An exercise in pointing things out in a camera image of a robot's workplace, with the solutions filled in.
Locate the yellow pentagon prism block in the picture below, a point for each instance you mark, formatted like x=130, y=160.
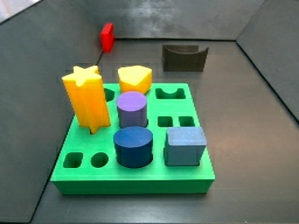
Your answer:
x=135, y=78

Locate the black arch-shaped holder block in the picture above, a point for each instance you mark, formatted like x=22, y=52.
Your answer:
x=183, y=58

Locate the yellow star prism block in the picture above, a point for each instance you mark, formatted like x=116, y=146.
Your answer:
x=84, y=88

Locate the grey-blue cube block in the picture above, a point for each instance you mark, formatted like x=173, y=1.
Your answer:
x=185, y=145

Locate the red double-square block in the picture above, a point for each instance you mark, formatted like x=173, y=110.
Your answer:
x=107, y=37

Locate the purple cylinder block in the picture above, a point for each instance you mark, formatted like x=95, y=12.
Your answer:
x=131, y=106

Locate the dark blue cylinder block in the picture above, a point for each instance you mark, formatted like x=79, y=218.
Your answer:
x=134, y=143

